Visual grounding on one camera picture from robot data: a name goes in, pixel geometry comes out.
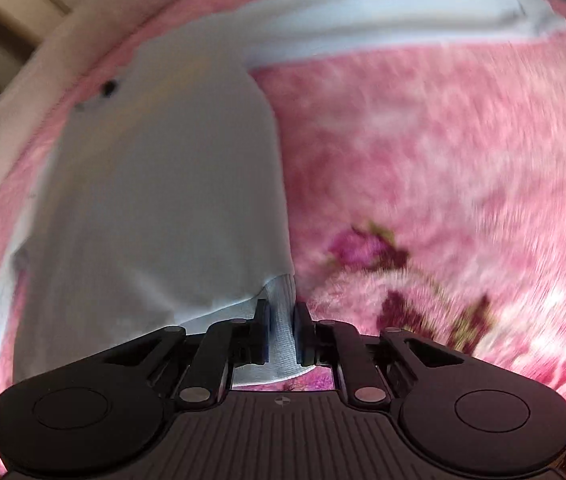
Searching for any light blue sweatshirt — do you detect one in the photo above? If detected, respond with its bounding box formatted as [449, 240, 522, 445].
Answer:
[0, 0, 566, 386]

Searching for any pink floral fleece blanket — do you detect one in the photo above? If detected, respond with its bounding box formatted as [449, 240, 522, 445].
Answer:
[0, 0, 566, 476]

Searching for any white ribbed pillow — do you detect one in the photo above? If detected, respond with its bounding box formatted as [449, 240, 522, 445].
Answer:
[0, 0, 171, 186]

